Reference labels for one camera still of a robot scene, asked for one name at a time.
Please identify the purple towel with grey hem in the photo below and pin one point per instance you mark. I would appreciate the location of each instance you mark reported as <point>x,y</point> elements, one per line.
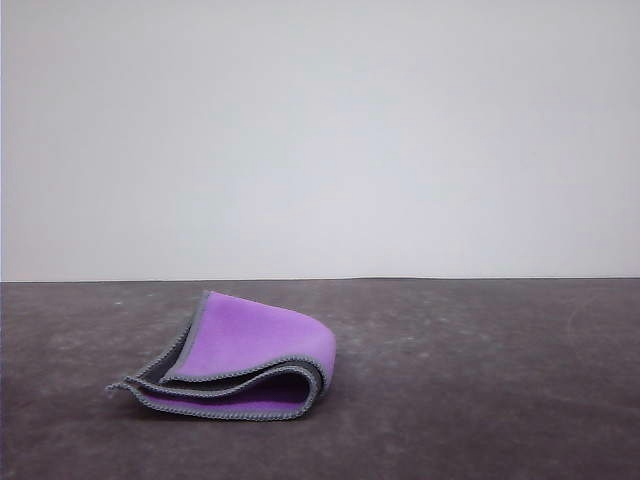
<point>250,340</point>

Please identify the grey table cloth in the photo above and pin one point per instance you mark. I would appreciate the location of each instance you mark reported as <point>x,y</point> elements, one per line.
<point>500,400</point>

